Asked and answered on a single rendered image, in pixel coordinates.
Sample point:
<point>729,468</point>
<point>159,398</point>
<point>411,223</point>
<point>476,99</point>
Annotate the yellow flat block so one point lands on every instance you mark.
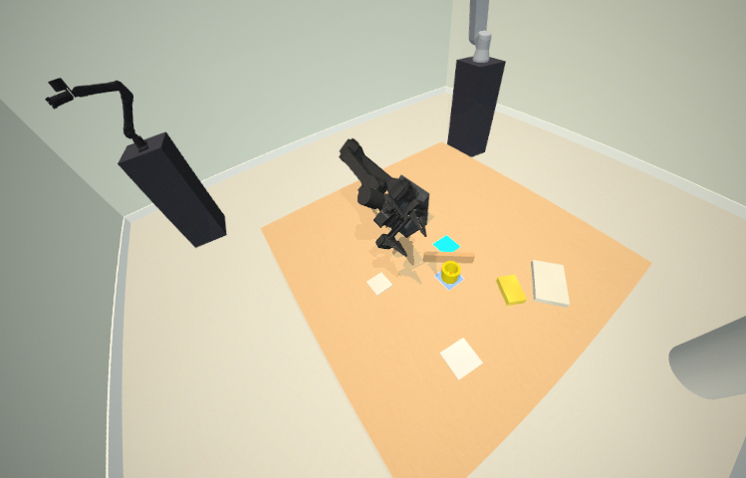
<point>511,290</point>

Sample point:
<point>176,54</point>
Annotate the cream flat rectangular slab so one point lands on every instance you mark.
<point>549,284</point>

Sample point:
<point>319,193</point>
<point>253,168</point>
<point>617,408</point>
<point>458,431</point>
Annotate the yellow cup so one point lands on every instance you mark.
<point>447,268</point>

